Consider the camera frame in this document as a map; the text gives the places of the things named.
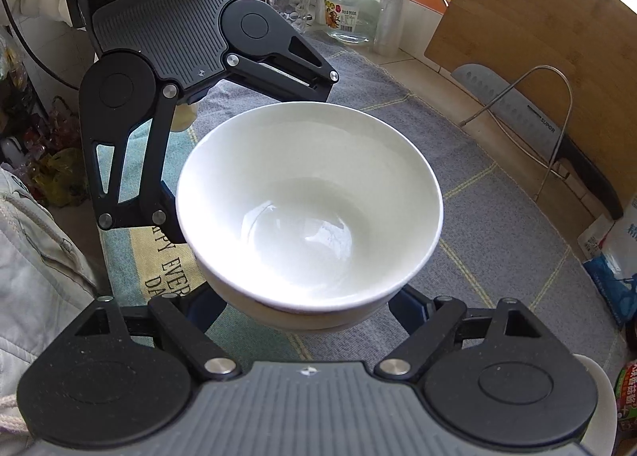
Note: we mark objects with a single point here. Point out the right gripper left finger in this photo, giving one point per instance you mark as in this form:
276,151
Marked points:
183,321

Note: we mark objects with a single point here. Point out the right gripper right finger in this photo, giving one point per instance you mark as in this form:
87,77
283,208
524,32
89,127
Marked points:
431,325

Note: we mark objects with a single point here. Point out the white floral bowl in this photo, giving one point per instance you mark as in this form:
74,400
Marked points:
291,321

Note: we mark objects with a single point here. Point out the large white fruit plate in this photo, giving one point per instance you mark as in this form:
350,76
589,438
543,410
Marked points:
600,435

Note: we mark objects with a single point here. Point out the santoku kitchen knife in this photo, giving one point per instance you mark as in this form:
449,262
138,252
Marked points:
591,176

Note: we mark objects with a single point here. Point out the clear drinking glass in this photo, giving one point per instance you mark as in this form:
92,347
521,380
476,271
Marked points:
295,12

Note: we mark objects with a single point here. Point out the glass jar with label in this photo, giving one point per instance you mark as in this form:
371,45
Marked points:
352,21

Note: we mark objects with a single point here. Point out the white blue salt bag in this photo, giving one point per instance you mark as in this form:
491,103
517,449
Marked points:
611,250

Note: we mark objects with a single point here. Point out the green lid sauce jar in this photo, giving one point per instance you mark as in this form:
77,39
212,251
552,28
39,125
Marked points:
626,397

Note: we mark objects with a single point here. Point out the bamboo cutting board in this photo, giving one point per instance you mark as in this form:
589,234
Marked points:
593,42

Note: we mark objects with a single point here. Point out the wire board rack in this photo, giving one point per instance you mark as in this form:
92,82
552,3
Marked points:
524,123

